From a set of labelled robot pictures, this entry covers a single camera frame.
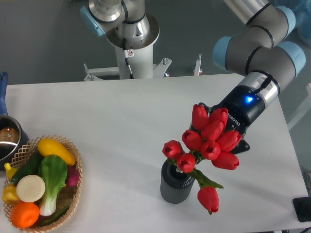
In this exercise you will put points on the yellow squash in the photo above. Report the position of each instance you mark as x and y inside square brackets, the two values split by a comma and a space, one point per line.
[48, 146]

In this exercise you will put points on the black device at edge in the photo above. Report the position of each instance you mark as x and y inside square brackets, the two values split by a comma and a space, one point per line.
[302, 207]

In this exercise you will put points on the yellow bell pepper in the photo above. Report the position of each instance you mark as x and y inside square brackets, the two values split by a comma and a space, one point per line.
[9, 195]

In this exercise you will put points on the green bok choy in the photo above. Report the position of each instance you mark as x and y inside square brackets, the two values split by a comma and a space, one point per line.
[53, 170]

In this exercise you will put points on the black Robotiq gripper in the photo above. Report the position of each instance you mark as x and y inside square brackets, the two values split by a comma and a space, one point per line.
[244, 106]

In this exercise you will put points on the blue handled saucepan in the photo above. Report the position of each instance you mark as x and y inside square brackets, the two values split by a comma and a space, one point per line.
[12, 136]

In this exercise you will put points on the white round radish slice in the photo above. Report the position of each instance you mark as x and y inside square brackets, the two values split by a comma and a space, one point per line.
[30, 188]

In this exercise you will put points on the small yellow gourd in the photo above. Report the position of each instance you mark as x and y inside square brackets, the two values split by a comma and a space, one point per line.
[10, 171]

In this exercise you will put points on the dark grey ribbed vase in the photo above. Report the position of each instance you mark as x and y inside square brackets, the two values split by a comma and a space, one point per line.
[175, 186]

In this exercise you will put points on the dark green cucumber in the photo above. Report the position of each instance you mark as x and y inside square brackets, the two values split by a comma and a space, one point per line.
[30, 167]

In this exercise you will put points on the purple red radish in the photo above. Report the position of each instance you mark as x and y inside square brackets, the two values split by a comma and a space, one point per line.
[72, 176]

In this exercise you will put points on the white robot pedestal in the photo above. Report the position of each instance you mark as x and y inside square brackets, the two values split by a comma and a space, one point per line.
[134, 47]

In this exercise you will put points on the green chili pepper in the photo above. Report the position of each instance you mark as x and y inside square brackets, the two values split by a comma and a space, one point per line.
[47, 220]

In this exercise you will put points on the red tulip bouquet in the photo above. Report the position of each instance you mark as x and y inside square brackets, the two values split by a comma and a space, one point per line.
[213, 143]

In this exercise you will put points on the orange fruit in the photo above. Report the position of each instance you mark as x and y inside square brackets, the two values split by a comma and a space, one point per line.
[24, 214]

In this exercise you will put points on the woven wicker basket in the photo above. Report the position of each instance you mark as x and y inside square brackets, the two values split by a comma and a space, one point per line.
[67, 198]

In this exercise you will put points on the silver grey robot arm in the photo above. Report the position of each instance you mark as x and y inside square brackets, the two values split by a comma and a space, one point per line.
[267, 62]

